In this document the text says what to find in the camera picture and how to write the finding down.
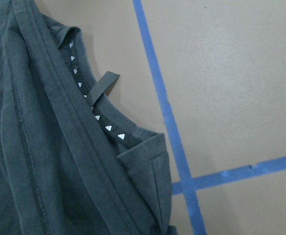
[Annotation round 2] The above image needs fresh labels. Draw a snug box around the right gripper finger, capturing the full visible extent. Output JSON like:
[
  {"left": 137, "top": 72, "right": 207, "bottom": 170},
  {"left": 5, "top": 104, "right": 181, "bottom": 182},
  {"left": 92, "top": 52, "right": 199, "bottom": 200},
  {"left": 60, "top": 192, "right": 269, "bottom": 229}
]
[{"left": 164, "top": 225, "right": 178, "bottom": 235}]

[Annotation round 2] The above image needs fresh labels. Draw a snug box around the black graphic t-shirt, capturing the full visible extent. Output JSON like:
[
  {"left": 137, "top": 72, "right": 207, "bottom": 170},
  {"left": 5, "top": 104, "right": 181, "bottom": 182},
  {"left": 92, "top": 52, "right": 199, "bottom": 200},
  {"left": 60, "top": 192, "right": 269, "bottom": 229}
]
[{"left": 0, "top": 0, "right": 172, "bottom": 235}]

